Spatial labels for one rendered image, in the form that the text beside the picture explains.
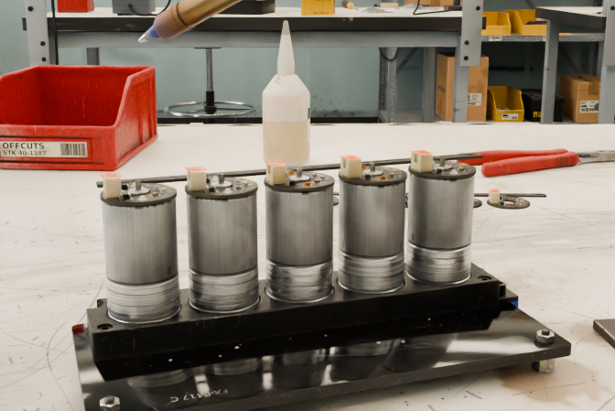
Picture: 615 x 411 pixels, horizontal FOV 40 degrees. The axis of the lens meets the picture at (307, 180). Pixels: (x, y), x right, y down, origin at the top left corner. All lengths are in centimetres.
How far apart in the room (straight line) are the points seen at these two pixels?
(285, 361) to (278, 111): 33
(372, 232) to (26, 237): 22
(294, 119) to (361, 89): 416
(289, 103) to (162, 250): 32
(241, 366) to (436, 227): 9
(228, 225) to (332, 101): 447
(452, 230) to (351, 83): 443
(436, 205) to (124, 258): 11
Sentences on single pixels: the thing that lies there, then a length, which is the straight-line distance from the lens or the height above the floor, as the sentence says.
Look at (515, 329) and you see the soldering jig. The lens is 31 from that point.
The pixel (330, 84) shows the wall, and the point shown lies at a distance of 473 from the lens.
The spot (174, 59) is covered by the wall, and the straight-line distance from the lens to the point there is 474.
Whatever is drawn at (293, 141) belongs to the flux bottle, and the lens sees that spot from 59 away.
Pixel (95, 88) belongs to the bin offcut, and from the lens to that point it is 71.
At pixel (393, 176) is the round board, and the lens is 30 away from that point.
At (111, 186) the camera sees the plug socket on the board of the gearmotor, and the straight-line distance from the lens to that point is 28.
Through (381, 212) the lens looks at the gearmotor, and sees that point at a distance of 30.
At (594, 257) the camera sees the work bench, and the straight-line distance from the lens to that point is 43.
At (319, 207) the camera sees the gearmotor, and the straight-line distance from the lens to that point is 29.
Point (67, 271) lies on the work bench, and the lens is 40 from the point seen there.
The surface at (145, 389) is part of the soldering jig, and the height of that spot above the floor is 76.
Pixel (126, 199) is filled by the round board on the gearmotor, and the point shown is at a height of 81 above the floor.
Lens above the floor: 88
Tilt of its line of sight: 14 degrees down
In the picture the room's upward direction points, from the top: straight up
